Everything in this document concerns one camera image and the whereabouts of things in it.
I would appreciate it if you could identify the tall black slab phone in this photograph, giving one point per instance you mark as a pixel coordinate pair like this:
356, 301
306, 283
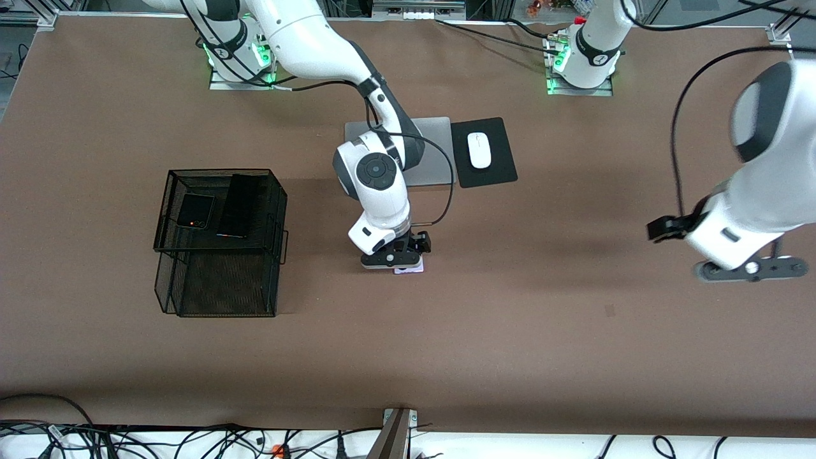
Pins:
237, 207

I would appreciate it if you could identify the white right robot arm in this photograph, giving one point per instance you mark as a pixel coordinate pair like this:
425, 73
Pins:
306, 38

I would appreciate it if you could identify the grey closed laptop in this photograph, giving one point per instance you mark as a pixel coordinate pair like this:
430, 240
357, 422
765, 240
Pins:
437, 146

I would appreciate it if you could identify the black mouse pad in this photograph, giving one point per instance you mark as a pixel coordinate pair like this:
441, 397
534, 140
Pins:
497, 166

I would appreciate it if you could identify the aluminium camera mount post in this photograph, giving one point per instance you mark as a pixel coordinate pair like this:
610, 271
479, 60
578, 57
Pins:
392, 440

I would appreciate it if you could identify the white computer mouse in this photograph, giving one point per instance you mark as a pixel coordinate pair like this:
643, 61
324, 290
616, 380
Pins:
479, 153

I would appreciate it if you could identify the white power strip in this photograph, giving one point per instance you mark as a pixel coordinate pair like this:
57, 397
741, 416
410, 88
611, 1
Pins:
417, 13

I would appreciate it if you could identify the small black flip phone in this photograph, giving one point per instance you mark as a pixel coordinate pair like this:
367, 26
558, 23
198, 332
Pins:
194, 210

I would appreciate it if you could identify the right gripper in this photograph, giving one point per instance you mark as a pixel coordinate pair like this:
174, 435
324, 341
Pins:
417, 243

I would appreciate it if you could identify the lilac flip phone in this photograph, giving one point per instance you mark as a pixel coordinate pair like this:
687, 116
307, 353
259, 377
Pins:
411, 270

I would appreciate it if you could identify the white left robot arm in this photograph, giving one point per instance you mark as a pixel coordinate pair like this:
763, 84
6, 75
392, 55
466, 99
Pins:
790, 140

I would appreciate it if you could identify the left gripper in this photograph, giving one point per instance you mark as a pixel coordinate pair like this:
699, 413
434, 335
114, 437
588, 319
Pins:
669, 227

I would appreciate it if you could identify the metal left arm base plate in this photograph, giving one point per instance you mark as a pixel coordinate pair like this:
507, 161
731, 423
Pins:
561, 91

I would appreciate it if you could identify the aluminium frame corner bracket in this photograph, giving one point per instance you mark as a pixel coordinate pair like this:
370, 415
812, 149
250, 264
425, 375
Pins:
779, 33

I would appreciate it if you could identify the aluminium frame rail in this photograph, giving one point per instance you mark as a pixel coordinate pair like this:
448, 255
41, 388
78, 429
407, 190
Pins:
25, 16

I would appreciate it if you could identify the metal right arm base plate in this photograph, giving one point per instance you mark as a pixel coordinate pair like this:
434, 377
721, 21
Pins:
220, 86

